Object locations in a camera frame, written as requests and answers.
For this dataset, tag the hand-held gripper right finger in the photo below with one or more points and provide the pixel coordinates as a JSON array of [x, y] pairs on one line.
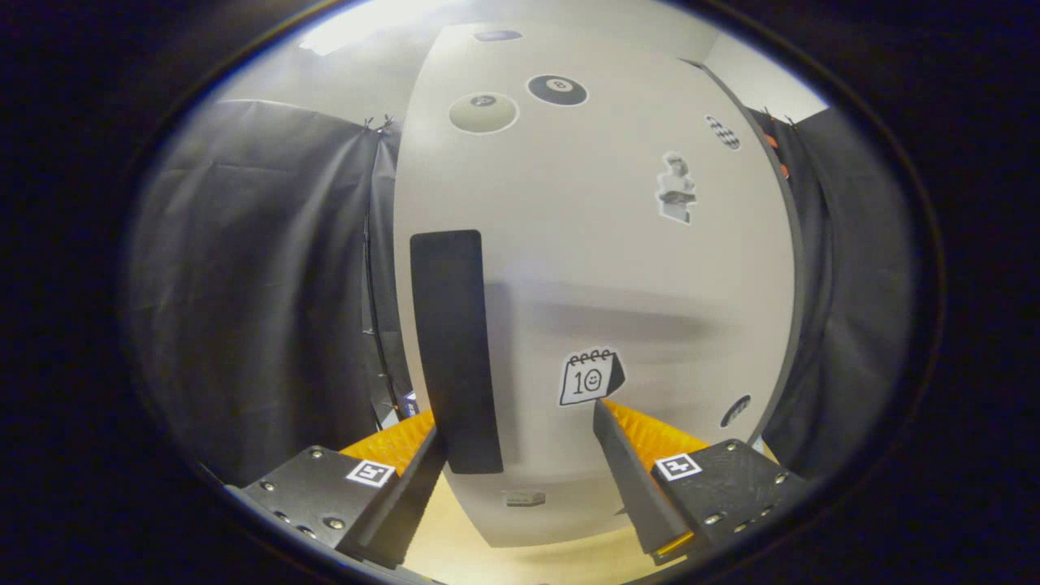
[[634, 487]]

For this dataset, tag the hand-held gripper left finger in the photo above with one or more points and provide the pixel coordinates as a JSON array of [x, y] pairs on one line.
[[402, 508]]

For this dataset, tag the small dark white box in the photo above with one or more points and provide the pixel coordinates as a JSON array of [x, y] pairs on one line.
[[410, 404]]

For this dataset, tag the black backdrop cloth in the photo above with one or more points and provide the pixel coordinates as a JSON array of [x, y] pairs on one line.
[[260, 284]]

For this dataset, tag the grey cabinet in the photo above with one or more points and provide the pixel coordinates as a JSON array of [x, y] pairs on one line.
[[799, 260]]

